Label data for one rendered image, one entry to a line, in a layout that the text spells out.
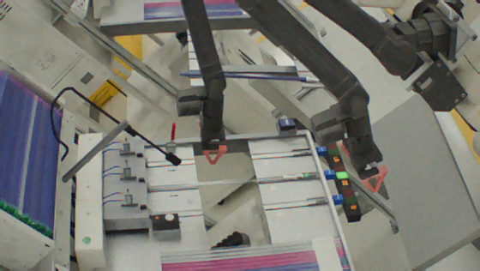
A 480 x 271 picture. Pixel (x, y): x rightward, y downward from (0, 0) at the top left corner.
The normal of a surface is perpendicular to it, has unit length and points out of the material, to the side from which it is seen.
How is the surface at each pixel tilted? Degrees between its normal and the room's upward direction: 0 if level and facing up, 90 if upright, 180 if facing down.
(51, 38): 90
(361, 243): 0
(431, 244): 0
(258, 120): 90
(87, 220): 43
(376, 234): 0
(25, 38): 90
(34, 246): 90
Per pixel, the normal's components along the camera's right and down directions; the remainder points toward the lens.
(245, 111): 0.15, 0.65
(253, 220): -0.65, -0.51
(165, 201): 0.04, -0.76
